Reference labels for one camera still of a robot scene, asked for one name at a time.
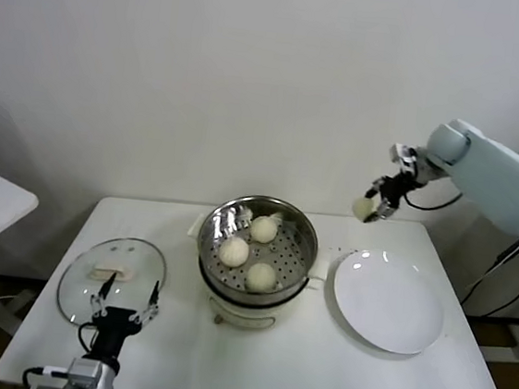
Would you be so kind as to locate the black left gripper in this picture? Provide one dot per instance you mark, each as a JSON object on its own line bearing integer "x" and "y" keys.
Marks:
{"x": 116, "y": 323}

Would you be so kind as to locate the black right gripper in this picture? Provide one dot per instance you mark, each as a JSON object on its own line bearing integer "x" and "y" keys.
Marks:
{"x": 397, "y": 188}

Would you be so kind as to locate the white steamed baozi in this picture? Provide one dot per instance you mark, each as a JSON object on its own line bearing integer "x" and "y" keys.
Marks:
{"x": 263, "y": 229}
{"x": 260, "y": 278}
{"x": 362, "y": 208}
{"x": 233, "y": 252}

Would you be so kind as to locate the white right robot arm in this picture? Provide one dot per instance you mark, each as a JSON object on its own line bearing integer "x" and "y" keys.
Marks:
{"x": 497, "y": 182}

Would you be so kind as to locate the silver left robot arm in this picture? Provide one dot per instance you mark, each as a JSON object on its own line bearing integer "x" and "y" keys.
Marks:
{"x": 102, "y": 382}

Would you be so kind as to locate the stainless steel steamer basket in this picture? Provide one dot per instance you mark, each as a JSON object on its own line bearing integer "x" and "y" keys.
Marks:
{"x": 288, "y": 253}

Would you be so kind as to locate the glass pot lid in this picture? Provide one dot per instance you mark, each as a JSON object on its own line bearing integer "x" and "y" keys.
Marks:
{"x": 141, "y": 261}

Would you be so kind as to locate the white round plate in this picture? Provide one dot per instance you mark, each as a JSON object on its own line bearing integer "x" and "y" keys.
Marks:
{"x": 387, "y": 301}

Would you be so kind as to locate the cream electric cooker pot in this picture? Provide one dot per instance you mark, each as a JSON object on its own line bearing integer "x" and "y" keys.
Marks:
{"x": 246, "y": 316}

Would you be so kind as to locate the silver right wrist camera block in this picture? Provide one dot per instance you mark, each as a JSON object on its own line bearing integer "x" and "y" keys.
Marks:
{"x": 403, "y": 156}

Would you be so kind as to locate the silver wrist camera block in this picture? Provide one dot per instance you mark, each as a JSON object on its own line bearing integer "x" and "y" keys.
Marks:
{"x": 83, "y": 371}
{"x": 403, "y": 156}

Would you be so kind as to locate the silver left wrist camera block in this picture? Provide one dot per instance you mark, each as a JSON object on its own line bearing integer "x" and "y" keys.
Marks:
{"x": 83, "y": 371}

